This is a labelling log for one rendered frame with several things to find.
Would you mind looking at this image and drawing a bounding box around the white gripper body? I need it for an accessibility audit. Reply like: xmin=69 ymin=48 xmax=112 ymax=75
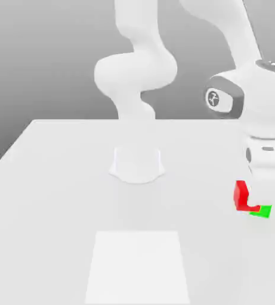
xmin=246 ymin=168 xmax=275 ymax=207

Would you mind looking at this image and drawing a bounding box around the small green cube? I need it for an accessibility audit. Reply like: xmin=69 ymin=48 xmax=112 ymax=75
xmin=249 ymin=205 xmax=273 ymax=219

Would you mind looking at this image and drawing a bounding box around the small red cube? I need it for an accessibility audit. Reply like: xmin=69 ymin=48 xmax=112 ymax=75
xmin=233 ymin=180 xmax=261 ymax=213

